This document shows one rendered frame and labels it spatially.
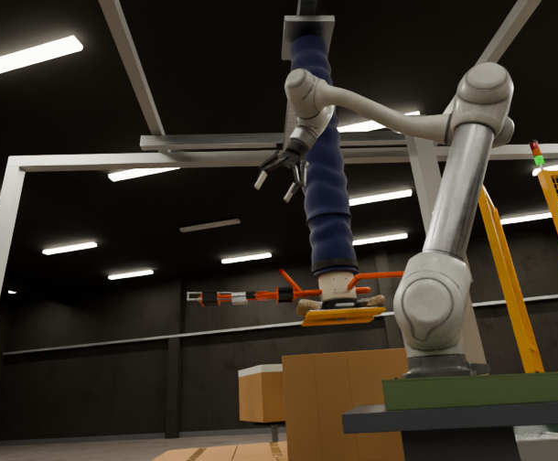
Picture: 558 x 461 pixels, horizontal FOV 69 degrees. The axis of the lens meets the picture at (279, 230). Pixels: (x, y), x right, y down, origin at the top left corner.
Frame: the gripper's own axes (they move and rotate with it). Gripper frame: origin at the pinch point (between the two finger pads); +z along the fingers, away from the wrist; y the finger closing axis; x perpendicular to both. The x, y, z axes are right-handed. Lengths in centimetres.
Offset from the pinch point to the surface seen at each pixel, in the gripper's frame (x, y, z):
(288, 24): -47, 78, -110
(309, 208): -56, 11, -14
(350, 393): -45, -49, 50
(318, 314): -47, -22, 30
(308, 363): -40, -31, 49
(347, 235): -60, -12, -10
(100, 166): -155, 292, 7
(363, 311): -54, -37, 19
